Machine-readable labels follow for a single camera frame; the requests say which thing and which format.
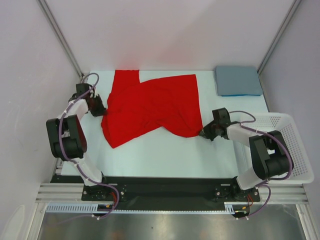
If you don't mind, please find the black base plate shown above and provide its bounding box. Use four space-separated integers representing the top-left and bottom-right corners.
49 174 261 211

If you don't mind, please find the front aluminium rail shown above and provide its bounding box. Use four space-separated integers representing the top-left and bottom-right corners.
35 183 309 204

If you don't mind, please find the folded bright blue t shirt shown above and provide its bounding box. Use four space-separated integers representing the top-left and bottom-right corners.
218 94 261 98

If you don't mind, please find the aluminium frame post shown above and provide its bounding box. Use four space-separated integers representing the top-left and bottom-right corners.
36 0 84 79
257 0 303 76

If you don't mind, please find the right aluminium frame post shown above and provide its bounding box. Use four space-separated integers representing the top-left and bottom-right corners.
257 0 303 76

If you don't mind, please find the left aluminium frame post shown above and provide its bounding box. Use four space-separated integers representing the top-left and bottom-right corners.
36 0 84 79

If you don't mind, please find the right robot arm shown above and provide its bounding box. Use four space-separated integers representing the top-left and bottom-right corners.
199 120 294 201

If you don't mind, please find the red t shirt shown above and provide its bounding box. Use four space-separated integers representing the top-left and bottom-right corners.
101 70 203 149

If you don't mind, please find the white plastic basket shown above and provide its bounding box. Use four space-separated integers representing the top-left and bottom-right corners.
239 112 314 185

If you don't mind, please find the folded grey-blue t shirt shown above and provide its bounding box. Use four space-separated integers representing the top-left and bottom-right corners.
213 65 263 95

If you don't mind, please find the white slotted cable duct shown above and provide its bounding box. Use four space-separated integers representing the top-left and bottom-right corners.
46 201 251 215

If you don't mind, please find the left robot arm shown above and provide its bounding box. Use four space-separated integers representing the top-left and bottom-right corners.
46 93 111 200

